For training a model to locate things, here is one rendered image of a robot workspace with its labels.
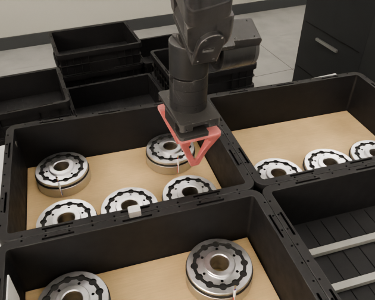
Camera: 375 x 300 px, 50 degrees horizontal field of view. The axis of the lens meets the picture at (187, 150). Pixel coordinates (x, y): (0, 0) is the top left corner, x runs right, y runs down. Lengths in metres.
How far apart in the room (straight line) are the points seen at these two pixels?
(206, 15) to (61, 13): 3.12
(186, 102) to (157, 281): 0.28
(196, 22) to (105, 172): 0.46
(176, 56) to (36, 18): 3.03
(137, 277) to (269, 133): 0.47
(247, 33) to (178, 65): 0.10
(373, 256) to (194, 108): 0.39
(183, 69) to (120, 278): 0.34
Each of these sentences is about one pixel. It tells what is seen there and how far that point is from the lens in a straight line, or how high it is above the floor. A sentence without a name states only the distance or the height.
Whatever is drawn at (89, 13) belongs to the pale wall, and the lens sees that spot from 3.59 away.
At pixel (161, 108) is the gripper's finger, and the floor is 1.03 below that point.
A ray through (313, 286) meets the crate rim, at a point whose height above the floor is 0.93.
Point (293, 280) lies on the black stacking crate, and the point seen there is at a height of 0.90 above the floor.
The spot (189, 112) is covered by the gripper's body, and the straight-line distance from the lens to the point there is 0.59.
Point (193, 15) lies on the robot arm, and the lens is 0.46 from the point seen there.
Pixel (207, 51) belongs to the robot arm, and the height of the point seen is 1.17.
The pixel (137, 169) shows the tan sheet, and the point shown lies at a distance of 0.84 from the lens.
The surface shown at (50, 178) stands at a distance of 0.81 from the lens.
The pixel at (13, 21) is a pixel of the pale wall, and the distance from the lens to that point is 3.55.
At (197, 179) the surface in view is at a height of 0.86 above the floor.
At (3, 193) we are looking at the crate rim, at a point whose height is 0.93.
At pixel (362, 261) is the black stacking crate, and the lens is 0.74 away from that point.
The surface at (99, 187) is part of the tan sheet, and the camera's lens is 0.82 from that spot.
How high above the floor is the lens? 1.38
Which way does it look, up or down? 39 degrees down
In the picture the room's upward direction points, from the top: straight up
